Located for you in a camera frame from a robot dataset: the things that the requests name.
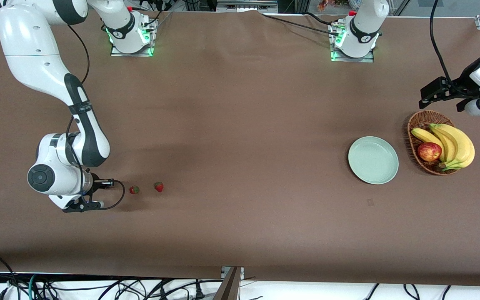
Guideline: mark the yellow banana bunch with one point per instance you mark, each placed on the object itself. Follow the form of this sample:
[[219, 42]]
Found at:
[[458, 143]]

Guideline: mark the light green round plate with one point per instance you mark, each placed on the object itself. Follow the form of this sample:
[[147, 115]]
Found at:
[[373, 160]]

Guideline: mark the grey metal frame bar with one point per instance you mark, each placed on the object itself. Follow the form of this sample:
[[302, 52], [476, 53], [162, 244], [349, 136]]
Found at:
[[244, 6]]

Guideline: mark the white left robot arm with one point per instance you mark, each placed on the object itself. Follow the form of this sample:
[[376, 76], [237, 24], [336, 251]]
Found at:
[[365, 25]]

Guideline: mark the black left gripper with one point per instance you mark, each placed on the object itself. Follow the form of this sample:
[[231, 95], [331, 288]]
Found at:
[[461, 86]]

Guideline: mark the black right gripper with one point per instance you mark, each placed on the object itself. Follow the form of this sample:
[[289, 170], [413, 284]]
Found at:
[[91, 182]]

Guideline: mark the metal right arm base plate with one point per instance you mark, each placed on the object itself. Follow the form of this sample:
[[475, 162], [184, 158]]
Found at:
[[131, 54]]

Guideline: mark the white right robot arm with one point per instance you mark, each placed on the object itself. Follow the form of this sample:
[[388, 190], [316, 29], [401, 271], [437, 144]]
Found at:
[[36, 41]]

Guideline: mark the silver metal bracket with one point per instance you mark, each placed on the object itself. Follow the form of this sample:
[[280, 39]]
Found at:
[[224, 273]]

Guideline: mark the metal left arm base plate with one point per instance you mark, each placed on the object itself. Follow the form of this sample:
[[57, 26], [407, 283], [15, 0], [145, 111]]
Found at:
[[352, 60]]

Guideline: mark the red strawberry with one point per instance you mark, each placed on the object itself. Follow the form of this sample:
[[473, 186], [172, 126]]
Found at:
[[134, 190], [158, 187]]

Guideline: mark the brown wicker basket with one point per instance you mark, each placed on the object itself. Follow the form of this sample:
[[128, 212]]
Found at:
[[421, 121]]

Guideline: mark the brown table cover mat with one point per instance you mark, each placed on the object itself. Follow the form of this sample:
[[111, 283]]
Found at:
[[240, 104]]

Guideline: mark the brown wooden board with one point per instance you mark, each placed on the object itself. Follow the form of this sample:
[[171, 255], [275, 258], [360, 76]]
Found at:
[[229, 289]]

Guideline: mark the red yellow apple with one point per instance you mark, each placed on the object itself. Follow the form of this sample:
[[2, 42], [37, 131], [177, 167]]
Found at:
[[429, 152]]

